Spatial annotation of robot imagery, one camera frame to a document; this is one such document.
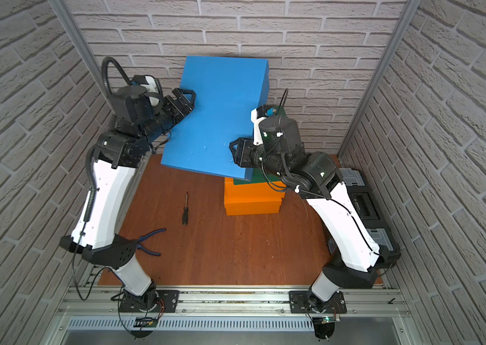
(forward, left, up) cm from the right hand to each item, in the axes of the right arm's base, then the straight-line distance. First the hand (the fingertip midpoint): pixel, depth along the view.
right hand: (237, 146), depth 56 cm
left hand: (+14, +11, +7) cm, 19 cm away
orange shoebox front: (+7, -3, -33) cm, 34 cm away
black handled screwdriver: (+9, +27, -47) cm, 55 cm away
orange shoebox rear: (+9, -3, -46) cm, 47 cm away
